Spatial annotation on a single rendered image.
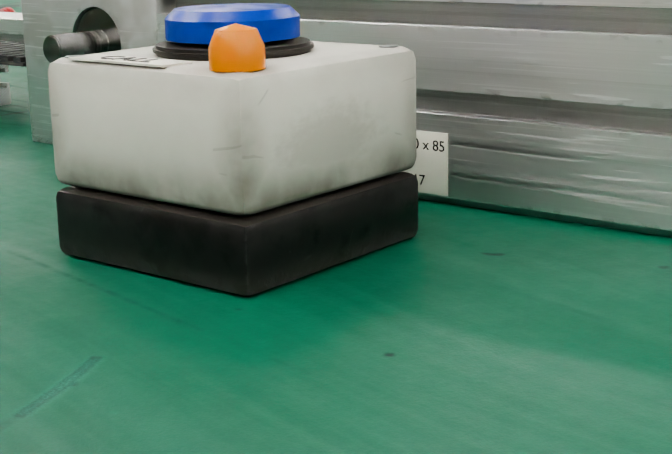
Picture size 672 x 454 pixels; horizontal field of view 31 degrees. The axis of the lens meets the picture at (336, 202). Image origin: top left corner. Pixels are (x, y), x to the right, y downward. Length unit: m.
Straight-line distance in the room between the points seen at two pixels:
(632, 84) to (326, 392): 0.16
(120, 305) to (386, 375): 0.09
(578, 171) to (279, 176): 0.11
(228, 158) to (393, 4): 0.14
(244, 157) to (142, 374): 0.07
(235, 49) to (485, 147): 0.12
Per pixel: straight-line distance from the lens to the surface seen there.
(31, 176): 0.50
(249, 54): 0.32
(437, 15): 0.43
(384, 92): 0.36
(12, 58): 0.64
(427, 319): 0.31
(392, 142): 0.37
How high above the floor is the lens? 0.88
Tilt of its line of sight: 13 degrees down
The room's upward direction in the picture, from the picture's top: 1 degrees counter-clockwise
